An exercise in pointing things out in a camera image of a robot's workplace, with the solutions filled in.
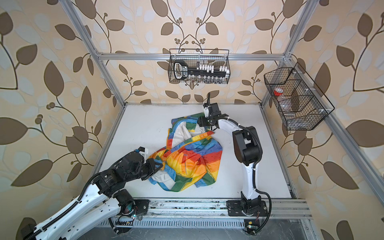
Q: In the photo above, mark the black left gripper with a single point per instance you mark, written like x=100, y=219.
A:
x=151, y=163

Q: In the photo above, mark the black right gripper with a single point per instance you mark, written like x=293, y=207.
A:
x=201, y=120

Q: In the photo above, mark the rainbow coloured jacket white lining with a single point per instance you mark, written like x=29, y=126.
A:
x=191, y=156

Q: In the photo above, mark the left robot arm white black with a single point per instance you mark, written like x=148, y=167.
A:
x=103, y=197

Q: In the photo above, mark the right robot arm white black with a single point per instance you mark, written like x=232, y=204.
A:
x=248, y=151

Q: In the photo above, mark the black white tool in basket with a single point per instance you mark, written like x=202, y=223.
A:
x=200, y=72

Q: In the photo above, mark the red lidded clear container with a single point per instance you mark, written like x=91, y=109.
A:
x=278, y=92

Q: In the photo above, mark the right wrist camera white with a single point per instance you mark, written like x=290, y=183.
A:
x=206, y=110

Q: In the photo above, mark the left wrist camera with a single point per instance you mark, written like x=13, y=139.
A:
x=142, y=151

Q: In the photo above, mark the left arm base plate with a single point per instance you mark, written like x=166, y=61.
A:
x=137, y=207

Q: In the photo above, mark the black wire basket back wall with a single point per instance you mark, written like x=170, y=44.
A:
x=216, y=57

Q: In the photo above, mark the black wire basket wall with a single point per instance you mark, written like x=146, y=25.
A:
x=216, y=57
x=303, y=105

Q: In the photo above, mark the black wire basket right wall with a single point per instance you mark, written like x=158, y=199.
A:
x=303, y=105

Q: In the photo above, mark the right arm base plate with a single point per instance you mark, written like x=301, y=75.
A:
x=240, y=208

